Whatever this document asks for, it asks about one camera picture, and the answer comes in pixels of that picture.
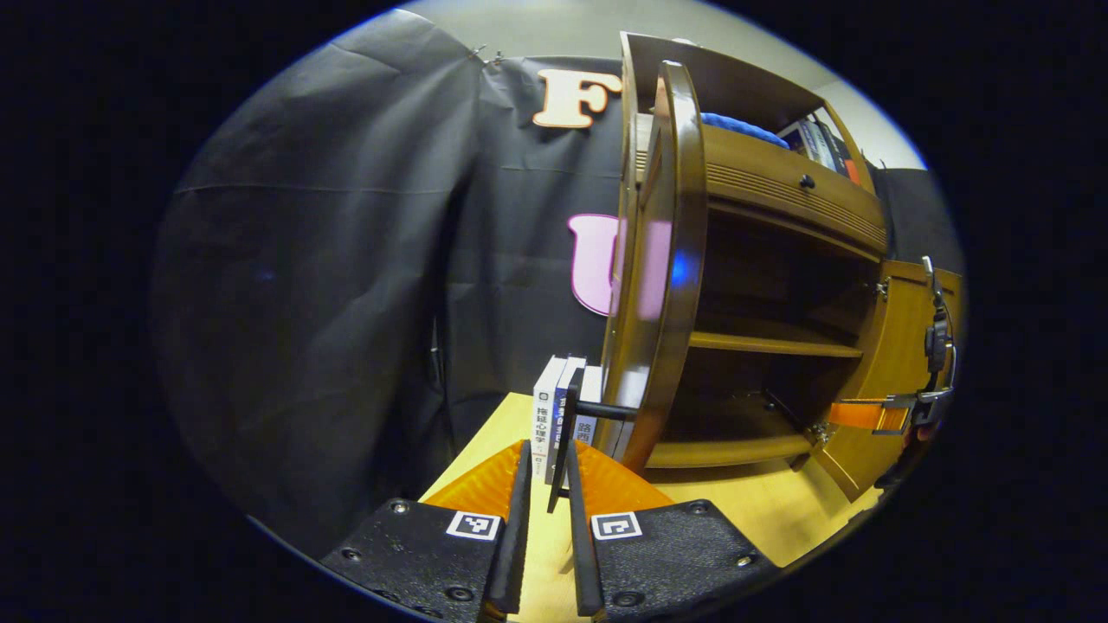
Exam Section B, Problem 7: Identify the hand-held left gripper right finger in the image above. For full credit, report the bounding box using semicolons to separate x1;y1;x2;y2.
567;437;780;620

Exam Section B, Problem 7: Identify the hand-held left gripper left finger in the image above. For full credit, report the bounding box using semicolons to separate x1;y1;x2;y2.
320;439;533;623

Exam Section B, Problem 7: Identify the wooden cabinet door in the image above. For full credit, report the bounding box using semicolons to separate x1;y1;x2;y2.
547;59;709;513
814;258;966;504

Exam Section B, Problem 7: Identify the wooden double-door shoe cabinet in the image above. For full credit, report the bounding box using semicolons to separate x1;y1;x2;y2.
619;32;892;472

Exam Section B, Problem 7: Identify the white standing book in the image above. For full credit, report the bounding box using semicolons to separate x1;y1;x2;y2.
574;365;603;447
531;355;568;482

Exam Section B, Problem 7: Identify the black backdrop cloth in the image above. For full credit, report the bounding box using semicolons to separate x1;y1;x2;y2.
151;9;628;555
870;167;966;273

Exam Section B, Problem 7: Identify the dark blue standing book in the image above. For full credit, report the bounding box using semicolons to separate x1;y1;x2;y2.
550;356;586;485

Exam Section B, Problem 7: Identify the grey book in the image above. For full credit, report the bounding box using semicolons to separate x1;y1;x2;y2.
801;119;837;172

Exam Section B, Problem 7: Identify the wooden drawer with black knob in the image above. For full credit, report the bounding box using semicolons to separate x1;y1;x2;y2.
703;124;890;260

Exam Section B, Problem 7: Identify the blue towel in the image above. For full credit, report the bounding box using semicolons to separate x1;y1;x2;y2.
699;112;790;150

